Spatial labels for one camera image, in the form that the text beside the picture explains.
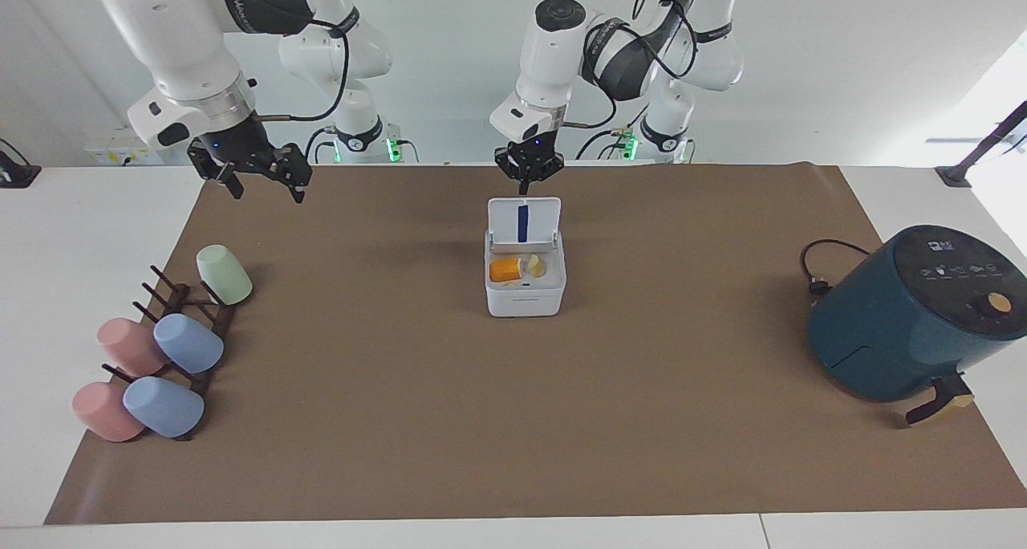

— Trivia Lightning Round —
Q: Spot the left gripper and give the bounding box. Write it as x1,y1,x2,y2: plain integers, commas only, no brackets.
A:
494,128,566,196

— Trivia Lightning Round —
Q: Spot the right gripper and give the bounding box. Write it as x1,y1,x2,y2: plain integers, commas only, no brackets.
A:
188,114,313,205

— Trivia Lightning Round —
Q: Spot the white trash can with lid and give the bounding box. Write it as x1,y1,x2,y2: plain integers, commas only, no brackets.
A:
485,197,568,319

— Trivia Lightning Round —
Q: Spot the dark wooden cup rack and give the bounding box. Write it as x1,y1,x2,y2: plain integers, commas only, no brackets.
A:
102,264,238,443

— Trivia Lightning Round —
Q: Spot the white power strip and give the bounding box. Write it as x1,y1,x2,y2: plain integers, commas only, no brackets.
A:
83,136,165,168

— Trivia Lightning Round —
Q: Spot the teal air fryer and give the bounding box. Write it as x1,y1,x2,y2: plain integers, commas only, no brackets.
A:
807,224,1027,429

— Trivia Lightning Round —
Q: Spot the green cup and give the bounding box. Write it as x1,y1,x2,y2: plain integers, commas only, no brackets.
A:
196,244,254,307

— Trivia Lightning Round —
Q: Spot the black stand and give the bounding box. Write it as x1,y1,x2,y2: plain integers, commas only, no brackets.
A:
934,100,1027,189
0,137,43,189

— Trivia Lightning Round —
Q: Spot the blue cup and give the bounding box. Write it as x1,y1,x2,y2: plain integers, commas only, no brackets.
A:
152,313,225,376
122,376,205,440

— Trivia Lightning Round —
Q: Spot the black cable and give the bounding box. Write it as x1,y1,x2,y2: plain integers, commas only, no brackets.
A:
799,238,872,298
573,128,636,162
303,126,339,165
560,0,700,132
258,18,351,125

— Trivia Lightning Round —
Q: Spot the pink cup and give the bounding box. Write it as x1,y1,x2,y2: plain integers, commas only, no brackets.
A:
71,381,146,444
96,317,170,378

